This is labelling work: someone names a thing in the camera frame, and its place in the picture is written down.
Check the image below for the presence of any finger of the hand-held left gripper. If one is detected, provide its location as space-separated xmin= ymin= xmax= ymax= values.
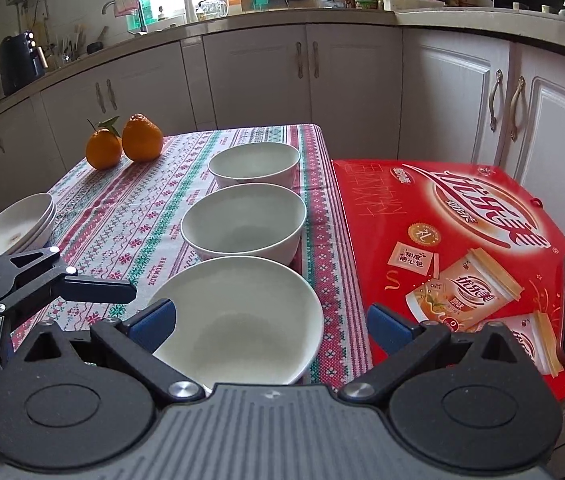
xmin=0 ymin=246 xmax=138 ymax=317

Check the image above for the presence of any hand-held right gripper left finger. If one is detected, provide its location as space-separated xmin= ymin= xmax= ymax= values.
xmin=23 ymin=297 xmax=206 ymax=404

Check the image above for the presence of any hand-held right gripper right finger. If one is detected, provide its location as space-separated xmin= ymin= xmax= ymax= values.
xmin=339 ymin=302 xmax=532 ymax=404

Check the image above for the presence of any white pink-flowered bowl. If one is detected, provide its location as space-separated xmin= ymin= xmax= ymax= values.
xmin=149 ymin=255 xmax=325 ymax=387
xmin=180 ymin=183 xmax=307 ymax=266
xmin=208 ymin=142 xmax=302 ymax=195

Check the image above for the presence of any patterned red green tablecloth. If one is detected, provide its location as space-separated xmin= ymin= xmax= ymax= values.
xmin=9 ymin=123 xmax=374 ymax=392

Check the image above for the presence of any orange with leafy stem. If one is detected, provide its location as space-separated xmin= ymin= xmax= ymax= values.
xmin=85 ymin=116 xmax=124 ymax=170

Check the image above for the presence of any red gift box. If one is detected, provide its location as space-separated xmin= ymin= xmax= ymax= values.
xmin=331 ymin=158 xmax=565 ymax=402

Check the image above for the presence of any bumpy orange without leaves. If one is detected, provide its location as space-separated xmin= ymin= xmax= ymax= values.
xmin=121 ymin=113 xmax=164 ymax=163

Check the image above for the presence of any dark blue air fryer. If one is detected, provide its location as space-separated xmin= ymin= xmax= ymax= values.
xmin=0 ymin=32 xmax=46 ymax=97

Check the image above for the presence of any utensil holder with utensils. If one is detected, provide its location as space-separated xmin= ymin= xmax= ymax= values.
xmin=49 ymin=24 xmax=86 ymax=66

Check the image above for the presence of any green dish soap bottle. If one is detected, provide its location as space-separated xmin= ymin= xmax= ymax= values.
xmin=126 ymin=0 xmax=154 ymax=31

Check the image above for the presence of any metal sink faucet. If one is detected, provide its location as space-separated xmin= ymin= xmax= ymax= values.
xmin=101 ymin=0 xmax=148 ymax=36

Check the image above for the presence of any white plastic tray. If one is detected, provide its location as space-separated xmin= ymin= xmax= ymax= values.
xmin=378 ymin=0 xmax=446 ymax=12

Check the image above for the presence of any beige kitchen countertop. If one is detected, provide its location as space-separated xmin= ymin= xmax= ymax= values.
xmin=0 ymin=6 xmax=565 ymax=126

